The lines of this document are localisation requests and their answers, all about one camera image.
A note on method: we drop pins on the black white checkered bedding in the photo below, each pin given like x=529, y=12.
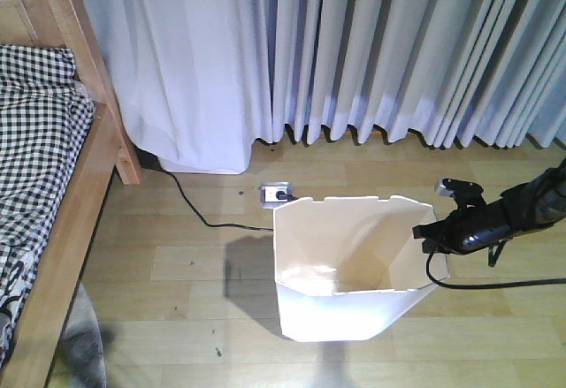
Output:
x=45, y=119

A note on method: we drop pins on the wooden bed frame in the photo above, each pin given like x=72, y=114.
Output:
x=65, y=23

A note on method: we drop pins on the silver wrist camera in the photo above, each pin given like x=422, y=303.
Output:
x=465, y=193

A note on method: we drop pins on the light blue curtain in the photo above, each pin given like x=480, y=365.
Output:
x=198, y=81

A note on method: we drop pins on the floor power socket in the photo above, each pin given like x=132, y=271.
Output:
x=274, y=194

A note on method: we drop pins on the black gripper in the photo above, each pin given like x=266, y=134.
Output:
x=467, y=231

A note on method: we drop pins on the white plastic trash bin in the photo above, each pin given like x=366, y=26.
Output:
x=346, y=268

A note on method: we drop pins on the grey round rug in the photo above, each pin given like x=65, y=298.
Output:
x=82, y=344

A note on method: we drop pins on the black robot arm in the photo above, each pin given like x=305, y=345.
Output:
x=529, y=207

